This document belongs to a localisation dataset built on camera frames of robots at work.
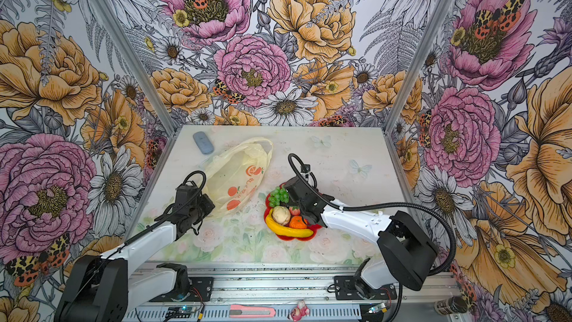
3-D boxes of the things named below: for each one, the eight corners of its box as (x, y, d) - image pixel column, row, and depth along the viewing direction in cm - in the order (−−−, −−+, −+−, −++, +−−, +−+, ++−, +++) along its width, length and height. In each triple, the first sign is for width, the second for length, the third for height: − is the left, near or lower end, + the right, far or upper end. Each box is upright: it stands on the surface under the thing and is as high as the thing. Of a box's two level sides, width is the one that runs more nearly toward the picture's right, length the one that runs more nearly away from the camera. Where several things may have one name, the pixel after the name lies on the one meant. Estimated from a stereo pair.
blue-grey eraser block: (205, 156, 112) (203, 153, 110) (193, 137, 121) (191, 134, 119) (216, 151, 115) (215, 147, 113) (204, 132, 123) (202, 129, 121)
